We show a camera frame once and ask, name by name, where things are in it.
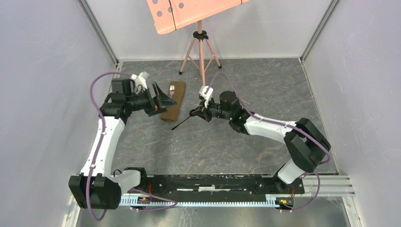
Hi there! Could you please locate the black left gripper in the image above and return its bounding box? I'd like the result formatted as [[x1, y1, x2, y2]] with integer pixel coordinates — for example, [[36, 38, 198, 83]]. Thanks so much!
[[127, 82, 177, 117]]

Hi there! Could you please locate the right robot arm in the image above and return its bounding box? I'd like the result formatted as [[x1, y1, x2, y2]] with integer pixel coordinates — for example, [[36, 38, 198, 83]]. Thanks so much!
[[189, 87, 331, 193]]

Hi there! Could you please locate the brown cloth napkin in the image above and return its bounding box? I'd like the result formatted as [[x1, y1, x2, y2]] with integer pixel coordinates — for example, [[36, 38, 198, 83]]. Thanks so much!
[[160, 81, 187, 123]]

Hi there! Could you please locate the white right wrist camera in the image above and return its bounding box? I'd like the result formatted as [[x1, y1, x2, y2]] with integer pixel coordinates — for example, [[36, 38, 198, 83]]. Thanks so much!
[[199, 85, 214, 108]]

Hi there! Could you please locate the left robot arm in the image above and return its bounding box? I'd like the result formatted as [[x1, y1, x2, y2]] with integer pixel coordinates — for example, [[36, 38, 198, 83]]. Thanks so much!
[[69, 78, 177, 210]]

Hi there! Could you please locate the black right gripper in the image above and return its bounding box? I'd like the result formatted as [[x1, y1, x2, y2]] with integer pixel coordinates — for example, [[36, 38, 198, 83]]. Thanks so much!
[[192, 96, 232, 123]]

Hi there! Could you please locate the purple plastic spoon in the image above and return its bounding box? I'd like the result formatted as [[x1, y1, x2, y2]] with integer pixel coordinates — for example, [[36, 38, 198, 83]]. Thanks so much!
[[171, 114, 194, 131]]

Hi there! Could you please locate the pink music stand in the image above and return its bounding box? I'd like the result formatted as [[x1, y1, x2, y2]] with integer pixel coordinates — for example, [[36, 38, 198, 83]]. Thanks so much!
[[147, 0, 246, 85]]

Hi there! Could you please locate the white toothed cable strip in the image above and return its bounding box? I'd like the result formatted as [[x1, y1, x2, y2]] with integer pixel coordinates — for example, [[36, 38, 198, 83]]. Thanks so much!
[[119, 194, 294, 208]]

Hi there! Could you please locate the clear plastic fork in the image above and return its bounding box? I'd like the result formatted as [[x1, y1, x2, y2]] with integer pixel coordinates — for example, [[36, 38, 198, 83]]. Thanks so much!
[[169, 85, 174, 98]]

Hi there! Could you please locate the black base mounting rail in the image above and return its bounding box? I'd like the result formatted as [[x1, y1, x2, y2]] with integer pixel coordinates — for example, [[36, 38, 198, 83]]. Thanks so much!
[[129, 174, 305, 202]]

